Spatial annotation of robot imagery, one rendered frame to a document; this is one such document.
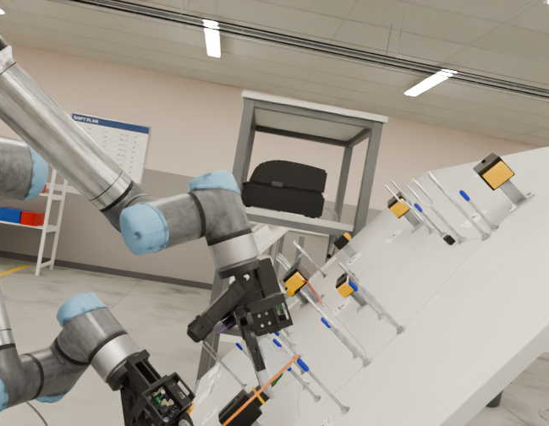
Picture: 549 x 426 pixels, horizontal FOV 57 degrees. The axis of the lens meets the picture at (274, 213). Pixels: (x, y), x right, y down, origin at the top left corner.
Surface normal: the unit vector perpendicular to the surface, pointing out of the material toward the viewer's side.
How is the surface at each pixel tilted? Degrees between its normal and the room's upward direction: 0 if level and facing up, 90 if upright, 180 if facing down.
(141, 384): 109
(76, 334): 91
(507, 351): 53
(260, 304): 83
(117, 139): 90
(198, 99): 90
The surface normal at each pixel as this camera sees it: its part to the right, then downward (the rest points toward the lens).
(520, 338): -0.68, -0.73
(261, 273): 0.15, -0.09
